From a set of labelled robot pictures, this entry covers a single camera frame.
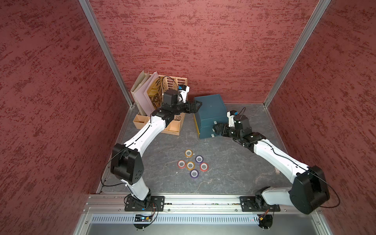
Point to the grey-beige folder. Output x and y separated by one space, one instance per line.
140 81

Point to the orange tape roll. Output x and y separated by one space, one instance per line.
190 165
189 153

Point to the purple tape roll upper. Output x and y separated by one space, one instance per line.
199 159

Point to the aluminium front rail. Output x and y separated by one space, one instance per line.
195 214

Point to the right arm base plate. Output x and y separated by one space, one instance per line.
256 204

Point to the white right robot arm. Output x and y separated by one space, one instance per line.
309 189

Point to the purple tape roll lower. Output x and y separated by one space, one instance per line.
194 174

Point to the purple tape roll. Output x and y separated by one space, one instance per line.
194 174
199 159

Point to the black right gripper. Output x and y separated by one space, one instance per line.
224 127

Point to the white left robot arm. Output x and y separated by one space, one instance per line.
126 160

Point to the yellow patterned book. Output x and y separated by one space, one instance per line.
154 92

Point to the orange tape roll middle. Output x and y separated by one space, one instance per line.
190 165

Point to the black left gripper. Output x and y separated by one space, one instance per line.
194 109

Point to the beige plastic desk organizer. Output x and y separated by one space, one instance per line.
173 121

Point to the orange tape roll upper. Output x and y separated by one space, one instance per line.
189 153

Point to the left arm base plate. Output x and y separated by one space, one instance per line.
150 204

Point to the teal drawer cabinet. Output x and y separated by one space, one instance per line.
211 112

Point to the red tape roll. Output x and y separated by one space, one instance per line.
181 164
204 167

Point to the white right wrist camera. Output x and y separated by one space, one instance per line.
231 115

